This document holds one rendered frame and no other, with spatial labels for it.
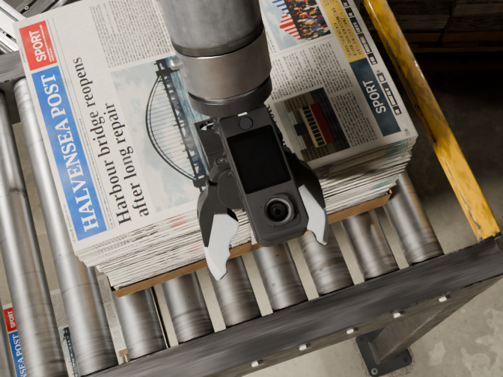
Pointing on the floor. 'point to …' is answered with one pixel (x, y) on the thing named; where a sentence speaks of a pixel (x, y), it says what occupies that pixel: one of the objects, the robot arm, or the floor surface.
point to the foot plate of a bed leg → (396, 367)
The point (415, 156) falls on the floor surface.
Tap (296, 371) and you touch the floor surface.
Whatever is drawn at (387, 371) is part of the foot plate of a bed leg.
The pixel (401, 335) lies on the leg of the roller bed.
